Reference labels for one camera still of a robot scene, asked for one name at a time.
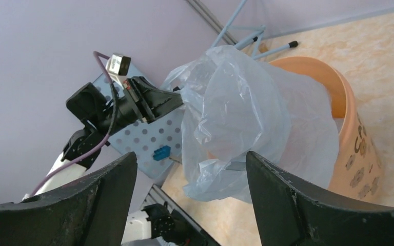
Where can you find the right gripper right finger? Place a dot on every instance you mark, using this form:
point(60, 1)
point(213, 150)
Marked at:
point(291, 211)

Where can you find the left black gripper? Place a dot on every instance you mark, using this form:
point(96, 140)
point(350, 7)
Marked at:
point(148, 102)

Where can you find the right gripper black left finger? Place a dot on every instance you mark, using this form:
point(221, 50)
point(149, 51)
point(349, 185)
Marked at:
point(91, 210)

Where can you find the light blue plastic trash bag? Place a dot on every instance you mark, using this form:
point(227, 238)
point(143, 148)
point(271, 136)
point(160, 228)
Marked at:
point(234, 104)

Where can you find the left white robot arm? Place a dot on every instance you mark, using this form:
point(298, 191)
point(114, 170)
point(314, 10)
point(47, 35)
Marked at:
point(102, 119)

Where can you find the orange plastic trash bin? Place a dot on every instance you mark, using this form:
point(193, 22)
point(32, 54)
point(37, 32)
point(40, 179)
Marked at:
point(357, 172)

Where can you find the light blue perforated board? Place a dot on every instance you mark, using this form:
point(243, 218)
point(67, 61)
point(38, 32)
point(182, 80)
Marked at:
point(143, 139)

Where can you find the blue block holder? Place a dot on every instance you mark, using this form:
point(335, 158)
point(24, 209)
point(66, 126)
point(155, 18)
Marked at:
point(161, 153)

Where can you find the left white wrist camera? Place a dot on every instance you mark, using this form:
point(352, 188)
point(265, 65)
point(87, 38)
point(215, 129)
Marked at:
point(117, 67)

